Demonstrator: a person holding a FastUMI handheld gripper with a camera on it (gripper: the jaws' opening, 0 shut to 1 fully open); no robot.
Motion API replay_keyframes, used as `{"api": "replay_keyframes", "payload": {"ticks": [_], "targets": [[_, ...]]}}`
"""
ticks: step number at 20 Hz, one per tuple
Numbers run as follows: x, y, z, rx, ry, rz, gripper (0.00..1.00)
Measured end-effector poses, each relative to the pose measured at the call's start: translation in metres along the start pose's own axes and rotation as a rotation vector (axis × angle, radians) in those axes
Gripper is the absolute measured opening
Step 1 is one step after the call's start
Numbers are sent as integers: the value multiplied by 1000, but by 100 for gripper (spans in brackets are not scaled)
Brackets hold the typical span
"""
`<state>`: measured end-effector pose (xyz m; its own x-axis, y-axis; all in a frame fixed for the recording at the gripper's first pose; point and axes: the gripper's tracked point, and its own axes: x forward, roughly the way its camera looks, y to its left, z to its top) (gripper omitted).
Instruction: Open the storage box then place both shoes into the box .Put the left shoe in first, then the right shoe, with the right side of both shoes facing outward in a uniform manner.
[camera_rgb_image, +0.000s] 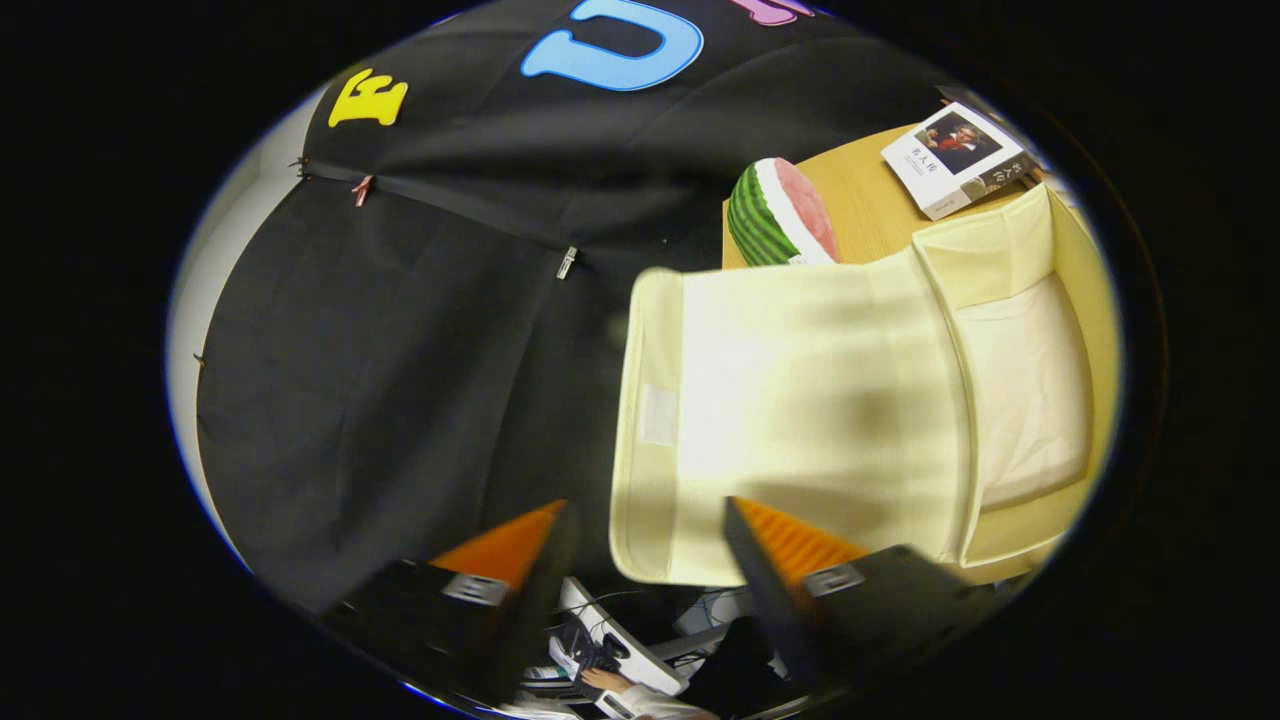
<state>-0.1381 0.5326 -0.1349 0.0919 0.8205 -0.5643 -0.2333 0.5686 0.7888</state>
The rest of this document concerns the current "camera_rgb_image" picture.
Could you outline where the watermelon slice plush toy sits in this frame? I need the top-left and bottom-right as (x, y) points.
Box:
(727, 157), (841, 267)

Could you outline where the white and black device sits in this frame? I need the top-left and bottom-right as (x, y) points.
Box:
(548, 577), (691, 697)

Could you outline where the white portrait cover book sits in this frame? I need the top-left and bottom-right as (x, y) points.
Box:
(880, 102), (1041, 222)

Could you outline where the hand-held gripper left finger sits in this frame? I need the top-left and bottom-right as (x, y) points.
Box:
(322, 499), (581, 705)

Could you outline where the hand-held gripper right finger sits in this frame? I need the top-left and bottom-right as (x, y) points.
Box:
(722, 496), (1003, 693)

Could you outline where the cream fabric storage box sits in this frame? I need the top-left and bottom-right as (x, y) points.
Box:
(609, 184), (1113, 589)

